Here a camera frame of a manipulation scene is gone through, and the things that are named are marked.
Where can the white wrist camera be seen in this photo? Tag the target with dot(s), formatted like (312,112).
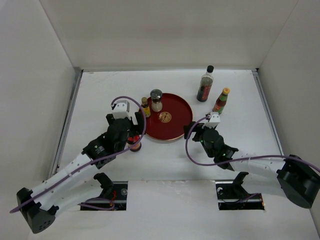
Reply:
(121,109)
(213,119)

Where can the small yellow label bottle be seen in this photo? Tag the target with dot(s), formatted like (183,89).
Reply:
(145,106)

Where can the round red tray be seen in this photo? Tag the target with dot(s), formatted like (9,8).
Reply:
(168,124)

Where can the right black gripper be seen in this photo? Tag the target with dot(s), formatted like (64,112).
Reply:
(196,128)

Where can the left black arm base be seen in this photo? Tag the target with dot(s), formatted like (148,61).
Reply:
(112,197)

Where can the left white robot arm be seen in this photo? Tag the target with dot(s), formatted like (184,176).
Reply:
(81,179)

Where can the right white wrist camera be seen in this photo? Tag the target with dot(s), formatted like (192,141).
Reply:
(213,119)

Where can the red chili sauce bottle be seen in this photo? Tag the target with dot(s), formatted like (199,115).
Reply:
(221,101)

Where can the red lid sauce jar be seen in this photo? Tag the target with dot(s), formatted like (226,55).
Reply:
(133,143)

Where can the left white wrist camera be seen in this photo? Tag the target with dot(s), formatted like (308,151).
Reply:
(121,109)

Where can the tall dark soy sauce bottle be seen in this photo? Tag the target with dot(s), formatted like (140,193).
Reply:
(205,84)

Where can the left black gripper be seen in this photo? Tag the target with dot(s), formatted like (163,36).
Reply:
(140,122)

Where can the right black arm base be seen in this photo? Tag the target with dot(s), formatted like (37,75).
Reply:
(231,196)

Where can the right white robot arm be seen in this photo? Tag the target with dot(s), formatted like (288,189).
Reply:
(279,175)

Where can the silver cap spice shaker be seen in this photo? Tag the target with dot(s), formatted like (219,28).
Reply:
(156,100)

